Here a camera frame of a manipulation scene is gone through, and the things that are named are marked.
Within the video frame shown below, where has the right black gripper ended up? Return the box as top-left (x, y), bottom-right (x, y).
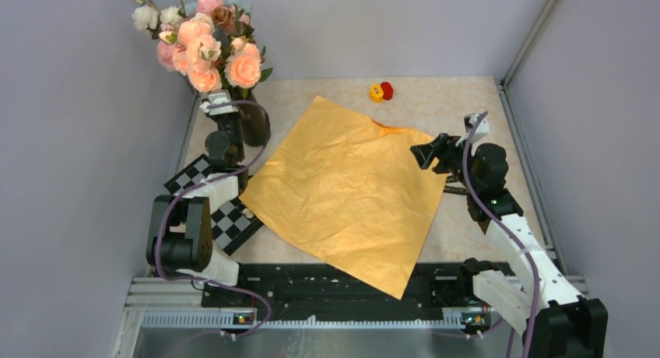
top-left (411, 132), bottom-right (482, 193)

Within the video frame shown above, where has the black ribbon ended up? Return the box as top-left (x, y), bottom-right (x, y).
top-left (444, 175), bottom-right (470, 195)

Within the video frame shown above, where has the orange yellow wrapping paper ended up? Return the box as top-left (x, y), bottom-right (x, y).
top-left (240, 97), bottom-right (445, 299)

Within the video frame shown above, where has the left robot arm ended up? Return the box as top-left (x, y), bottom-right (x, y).
top-left (146, 109), bottom-right (250, 306)

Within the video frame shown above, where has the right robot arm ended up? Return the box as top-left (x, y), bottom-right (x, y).
top-left (410, 133), bottom-right (608, 357)

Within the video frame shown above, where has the black tapered vase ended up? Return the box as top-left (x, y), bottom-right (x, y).
top-left (238, 104), bottom-right (271, 147)

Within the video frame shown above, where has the small cream chess piece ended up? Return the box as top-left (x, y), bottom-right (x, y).
top-left (243, 208), bottom-right (255, 219)

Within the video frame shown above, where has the black white checkerboard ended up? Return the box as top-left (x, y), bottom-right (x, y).
top-left (163, 154), bottom-right (264, 255)

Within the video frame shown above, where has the pink and white flower bunch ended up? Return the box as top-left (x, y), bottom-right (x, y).
top-left (132, 0), bottom-right (273, 100)

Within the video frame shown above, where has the yellow toy flower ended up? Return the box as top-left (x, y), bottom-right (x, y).
top-left (369, 84), bottom-right (384, 103)

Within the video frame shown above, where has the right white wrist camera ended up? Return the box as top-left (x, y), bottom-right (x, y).
top-left (456, 112), bottom-right (490, 146)

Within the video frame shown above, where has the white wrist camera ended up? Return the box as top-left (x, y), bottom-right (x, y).
top-left (456, 112), bottom-right (490, 146)
top-left (199, 89), bottom-right (238, 118)

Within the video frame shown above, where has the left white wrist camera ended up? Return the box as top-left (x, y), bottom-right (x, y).
top-left (199, 89), bottom-right (238, 118)

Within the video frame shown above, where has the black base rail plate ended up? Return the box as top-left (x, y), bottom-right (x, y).
top-left (201, 262), bottom-right (488, 322)

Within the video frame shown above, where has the aluminium frame rail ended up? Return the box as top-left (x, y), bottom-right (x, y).
top-left (112, 263), bottom-right (608, 357)

